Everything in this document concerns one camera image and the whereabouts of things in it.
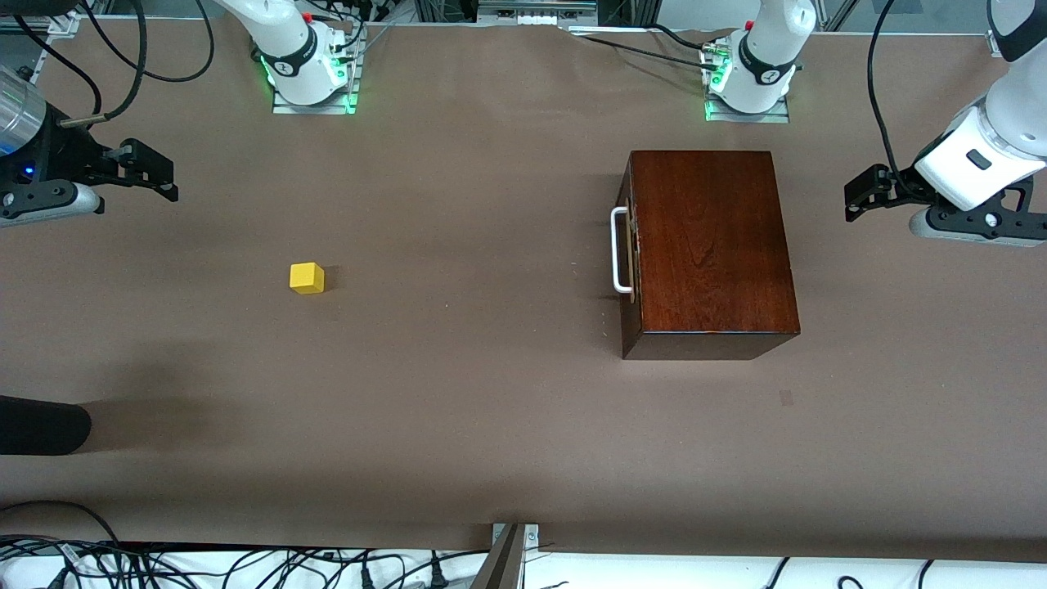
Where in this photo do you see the black base power cable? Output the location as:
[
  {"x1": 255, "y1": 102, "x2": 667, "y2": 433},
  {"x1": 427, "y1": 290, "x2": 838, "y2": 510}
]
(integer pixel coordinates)
[{"x1": 582, "y1": 25, "x2": 721, "y2": 73}]

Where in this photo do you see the silver metal box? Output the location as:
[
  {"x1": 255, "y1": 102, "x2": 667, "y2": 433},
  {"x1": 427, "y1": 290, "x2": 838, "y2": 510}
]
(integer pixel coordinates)
[{"x1": 477, "y1": 0, "x2": 598, "y2": 25}]

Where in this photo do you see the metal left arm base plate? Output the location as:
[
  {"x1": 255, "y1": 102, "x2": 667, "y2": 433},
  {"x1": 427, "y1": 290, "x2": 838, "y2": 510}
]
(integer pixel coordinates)
[{"x1": 705, "y1": 92, "x2": 791, "y2": 124}]

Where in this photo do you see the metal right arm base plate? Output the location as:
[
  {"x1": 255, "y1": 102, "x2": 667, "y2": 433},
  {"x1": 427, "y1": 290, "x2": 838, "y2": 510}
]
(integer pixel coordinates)
[{"x1": 272, "y1": 51, "x2": 361, "y2": 115}]

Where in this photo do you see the dark brown wooden cabinet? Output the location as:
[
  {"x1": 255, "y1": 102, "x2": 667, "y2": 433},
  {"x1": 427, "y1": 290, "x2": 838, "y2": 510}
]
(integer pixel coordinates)
[{"x1": 618, "y1": 151, "x2": 801, "y2": 361}]

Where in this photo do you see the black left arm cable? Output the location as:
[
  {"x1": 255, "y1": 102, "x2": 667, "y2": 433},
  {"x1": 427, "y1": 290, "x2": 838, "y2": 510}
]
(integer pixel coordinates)
[{"x1": 867, "y1": 0, "x2": 929, "y2": 201}]

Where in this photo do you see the brown table cover sheet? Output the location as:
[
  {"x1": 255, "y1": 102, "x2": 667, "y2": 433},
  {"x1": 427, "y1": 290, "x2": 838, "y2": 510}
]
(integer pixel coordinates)
[{"x1": 0, "y1": 18, "x2": 1047, "y2": 565}]

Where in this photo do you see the grey metal pole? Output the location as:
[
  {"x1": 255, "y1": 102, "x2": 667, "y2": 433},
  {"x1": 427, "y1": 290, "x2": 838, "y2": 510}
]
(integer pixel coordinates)
[{"x1": 470, "y1": 524, "x2": 526, "y2": 589}]

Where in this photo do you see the light wood drawer white handle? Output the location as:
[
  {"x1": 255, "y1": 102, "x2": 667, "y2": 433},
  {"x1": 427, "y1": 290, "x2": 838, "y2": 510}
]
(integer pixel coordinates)
[{"x1": 611, "y1": 196, "x2": 645, "y2": 305}]

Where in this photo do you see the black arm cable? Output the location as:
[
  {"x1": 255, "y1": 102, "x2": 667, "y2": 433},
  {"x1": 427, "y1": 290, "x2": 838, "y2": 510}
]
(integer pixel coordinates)
[
  {"x1": 12, "y1": 15, "x2": 103, "y2": 115},
  {"x1": 867, "y1": 0, "x2": 929, "y2": 201}
]

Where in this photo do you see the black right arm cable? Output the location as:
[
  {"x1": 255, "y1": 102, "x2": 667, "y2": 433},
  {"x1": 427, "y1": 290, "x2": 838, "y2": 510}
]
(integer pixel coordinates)
[{"x1": 12, "y1": 15, "x2": 103, "y2": 115}]

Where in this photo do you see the silver corner bracket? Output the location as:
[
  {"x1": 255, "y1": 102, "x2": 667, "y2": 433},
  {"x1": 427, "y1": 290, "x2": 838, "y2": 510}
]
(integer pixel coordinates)
[{"x1": 492, "y1": 524, "x2": 540, "y2": 565}]

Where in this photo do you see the thin black looping cable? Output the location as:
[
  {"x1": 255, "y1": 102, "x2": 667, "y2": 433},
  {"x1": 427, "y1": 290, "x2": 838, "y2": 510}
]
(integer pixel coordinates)
[{"x1": 82, "y1": 0, "x2": 215, "y2": 83}]

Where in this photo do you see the black ribbed cylinder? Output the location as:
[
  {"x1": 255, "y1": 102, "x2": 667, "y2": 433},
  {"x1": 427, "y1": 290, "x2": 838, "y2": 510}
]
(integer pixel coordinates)
[{"x1": 0, "y1": 395, "x2": 92, "y2": 456}]

